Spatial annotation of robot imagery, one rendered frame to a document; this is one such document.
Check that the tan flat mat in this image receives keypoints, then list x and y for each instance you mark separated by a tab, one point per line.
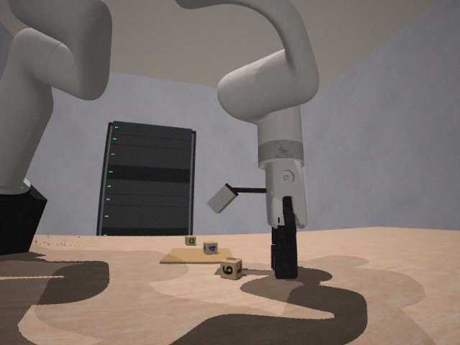
195	256

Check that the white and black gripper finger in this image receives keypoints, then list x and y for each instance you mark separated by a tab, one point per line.
286	255
273	247

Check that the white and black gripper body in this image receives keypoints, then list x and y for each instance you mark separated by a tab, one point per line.
277	187

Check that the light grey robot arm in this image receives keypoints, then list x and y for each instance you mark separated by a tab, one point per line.
39	59

